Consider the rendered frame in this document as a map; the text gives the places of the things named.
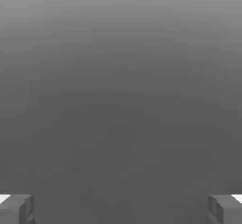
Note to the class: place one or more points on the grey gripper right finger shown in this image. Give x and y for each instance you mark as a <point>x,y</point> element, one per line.
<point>228,210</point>

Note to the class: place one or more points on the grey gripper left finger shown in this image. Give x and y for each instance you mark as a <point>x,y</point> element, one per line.
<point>13,209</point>

